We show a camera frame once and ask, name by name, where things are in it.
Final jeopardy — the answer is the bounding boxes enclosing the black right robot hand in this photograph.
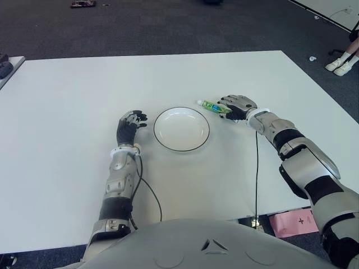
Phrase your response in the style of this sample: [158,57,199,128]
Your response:
[215,94,258,122]

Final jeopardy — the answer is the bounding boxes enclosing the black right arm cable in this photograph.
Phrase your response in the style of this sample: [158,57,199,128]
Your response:
[254,131,259,222]

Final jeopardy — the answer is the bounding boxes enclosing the black glove-like object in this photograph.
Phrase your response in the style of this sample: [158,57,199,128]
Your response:
[0,62,14,79]

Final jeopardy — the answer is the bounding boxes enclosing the grey robot torso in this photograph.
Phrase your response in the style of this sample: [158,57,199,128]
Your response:
[63,218,351,269]

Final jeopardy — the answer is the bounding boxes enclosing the white side table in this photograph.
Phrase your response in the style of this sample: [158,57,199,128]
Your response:
[0,55,26,90]

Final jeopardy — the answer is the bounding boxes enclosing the green toothpaste tube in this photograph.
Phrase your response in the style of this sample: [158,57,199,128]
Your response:
[196,99,232,114]

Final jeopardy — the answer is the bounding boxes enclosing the white panel with cable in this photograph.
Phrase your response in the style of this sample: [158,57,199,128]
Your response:
[290,0,359,32]

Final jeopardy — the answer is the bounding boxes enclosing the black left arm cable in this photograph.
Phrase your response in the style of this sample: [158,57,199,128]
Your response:
[129,155,163,231]

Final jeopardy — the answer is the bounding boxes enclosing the black object under table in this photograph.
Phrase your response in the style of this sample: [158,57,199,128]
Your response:
[0,254,17,267]

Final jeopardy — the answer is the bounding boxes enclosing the pink paper bag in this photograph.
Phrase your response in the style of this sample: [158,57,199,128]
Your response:
[268,207,320,238]

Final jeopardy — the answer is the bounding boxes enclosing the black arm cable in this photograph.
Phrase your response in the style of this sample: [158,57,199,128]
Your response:
[129,155,163,231]
[254,131,259,222]

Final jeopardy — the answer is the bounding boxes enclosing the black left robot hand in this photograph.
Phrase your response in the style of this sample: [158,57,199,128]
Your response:
[116,110,149,147]

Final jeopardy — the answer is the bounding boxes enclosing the white plate with black rim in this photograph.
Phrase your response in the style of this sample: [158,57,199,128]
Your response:
[153,106,210,154]

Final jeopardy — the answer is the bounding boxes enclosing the black office chair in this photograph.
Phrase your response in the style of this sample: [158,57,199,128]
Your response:
[328,21,359,57]

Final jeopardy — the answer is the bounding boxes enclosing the silver table leg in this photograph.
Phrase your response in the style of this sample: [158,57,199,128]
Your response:
[238,215,265,234]

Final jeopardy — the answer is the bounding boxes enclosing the white sneakers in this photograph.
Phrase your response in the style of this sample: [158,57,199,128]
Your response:
[325,38,359,76]

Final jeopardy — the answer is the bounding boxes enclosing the red and black floor object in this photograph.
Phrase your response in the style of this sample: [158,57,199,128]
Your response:
[70,0,97,8]

